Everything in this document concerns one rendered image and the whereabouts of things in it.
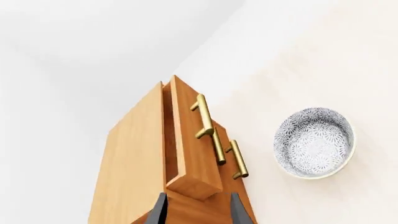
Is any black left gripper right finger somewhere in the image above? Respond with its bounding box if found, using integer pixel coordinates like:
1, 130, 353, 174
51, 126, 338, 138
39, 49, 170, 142
230, 192, 253, 224

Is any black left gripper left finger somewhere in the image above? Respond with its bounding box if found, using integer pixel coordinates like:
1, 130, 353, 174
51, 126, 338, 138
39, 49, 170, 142
144, 192, 168, 224

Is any closed wooden low drawer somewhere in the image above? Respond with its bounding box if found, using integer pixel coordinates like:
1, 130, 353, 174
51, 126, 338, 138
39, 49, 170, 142
220, 142, 257, 224

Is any wooden cabinet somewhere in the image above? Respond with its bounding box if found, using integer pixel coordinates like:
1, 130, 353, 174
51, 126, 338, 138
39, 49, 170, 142
87, 81, 257, 224

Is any closed wooden middle drawer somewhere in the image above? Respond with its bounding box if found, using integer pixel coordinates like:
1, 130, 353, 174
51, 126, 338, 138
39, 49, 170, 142
213, 119, 233, 188

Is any open wooden drawer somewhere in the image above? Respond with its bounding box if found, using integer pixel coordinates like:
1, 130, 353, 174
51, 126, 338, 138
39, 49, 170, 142
161, 75, 223, 201

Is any patterned white bowl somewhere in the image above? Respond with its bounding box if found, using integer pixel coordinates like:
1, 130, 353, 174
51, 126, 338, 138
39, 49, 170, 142
273, 106, 356, 180

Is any brass handle on low drawer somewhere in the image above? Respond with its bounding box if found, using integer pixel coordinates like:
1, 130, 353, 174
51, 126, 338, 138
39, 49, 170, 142
224, 139, 249, 181

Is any brass handle on middle drawer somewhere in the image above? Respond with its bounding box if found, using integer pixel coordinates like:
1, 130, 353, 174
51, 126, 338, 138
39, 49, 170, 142
212, 127, 227, 166

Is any brass handle on open drawer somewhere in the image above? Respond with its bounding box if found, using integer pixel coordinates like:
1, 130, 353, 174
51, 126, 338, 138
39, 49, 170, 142
190, 93, 216, 140

